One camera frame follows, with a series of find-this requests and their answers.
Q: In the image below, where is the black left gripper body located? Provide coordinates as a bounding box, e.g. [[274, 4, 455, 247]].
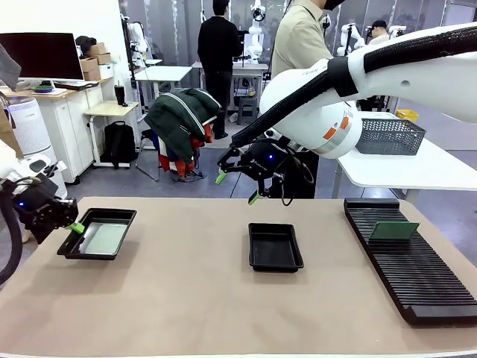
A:
[[13, 178, 80, 244]]

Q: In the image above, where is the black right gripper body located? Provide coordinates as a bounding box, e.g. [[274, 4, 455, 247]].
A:
[[238, 139, 298, 198]]

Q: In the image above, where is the black plastic ESD tray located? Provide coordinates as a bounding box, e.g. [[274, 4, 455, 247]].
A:
[[247, 222, 305, 273], [56, 207, 138, 261]]

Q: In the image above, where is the red orange clothes pile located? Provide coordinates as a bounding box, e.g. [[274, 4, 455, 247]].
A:
[[151, 125, 214, 183]]

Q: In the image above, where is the grey plastic stool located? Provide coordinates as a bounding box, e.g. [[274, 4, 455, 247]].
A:
[[236, 95, 259, 127]]

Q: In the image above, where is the dark green striped jacket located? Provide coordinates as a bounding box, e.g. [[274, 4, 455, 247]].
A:
[[144, 88, 224, 163]]

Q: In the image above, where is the brown paper bag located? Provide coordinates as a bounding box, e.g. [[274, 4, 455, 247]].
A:
[[0, 92, 25, 157]]

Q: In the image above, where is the white cylindrical air purifier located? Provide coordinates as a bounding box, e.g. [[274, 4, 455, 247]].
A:
[[7, 97, 69, 201]]

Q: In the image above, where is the white cabinet wooden top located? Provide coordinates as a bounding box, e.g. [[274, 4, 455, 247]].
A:
[[0, 77, 106, 186]]

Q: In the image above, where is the black backpack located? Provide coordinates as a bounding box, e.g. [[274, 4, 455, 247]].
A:
[[100, 121, 137, 170]]

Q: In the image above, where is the grey office table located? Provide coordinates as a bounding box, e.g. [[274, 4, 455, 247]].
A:
[[191, 61, 270, 124]]

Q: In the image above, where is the white office table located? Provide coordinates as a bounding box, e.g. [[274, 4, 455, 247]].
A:
[[133, 66, 193, 124]]

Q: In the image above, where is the man in black clothes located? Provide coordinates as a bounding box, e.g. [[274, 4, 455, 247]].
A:
[[197, 0, 243, 139]]

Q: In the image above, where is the small wooden top desk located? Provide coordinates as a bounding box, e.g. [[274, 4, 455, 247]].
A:
[[83, 100, 139, 168]]

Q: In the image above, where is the black tumbler with straw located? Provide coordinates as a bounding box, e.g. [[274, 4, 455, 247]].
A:
[[114, 84, 129, 107]]

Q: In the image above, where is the person in beige shirt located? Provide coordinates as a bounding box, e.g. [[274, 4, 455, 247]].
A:
[[268, 0, 347, 200]]

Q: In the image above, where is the black laptop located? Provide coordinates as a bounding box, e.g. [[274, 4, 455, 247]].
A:
[[53, 79, 100, 92]]

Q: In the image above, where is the grey plastic mesh basket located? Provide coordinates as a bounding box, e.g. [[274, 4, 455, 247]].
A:
[[356, 118, 427, 155]]

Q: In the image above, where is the grey cloth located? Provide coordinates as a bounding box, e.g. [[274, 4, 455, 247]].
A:
[[0, 43, 22, 91]]

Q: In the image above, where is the white rounded side table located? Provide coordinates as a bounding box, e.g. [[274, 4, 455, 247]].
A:
[[335, 110, 477, 204]]

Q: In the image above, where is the black computer monitor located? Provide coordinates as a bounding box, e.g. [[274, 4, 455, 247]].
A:
[[0, 32, 85, 81]]

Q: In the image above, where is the yellow plastic bin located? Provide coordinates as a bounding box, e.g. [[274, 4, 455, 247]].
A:
[[394, 109, 420, 123]]

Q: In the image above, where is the black slotted board rack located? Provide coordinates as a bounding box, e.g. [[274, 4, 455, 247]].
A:
[[343, 198, 477, 326]]

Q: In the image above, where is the black soft bag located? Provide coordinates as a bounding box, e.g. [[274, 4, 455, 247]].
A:
[[75, 35, 98, 57]]

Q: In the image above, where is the man with black cap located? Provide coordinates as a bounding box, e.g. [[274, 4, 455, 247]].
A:
[[367, 19, 392, 38]]

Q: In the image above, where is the left arm black cable sleeve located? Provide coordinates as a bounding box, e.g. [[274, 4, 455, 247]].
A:
[[0, 177, 40, 286]]

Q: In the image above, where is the arm black cable sleeve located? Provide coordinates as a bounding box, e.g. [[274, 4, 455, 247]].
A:
[[230, 24, 477, 149], [0, 177, 40, 286]]

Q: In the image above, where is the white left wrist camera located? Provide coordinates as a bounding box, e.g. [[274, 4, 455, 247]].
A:
[[42, 160, 69, 178]]

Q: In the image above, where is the right arm black cable sleeve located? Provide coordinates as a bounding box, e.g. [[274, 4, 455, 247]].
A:
[[230, 24, 477, 149]]

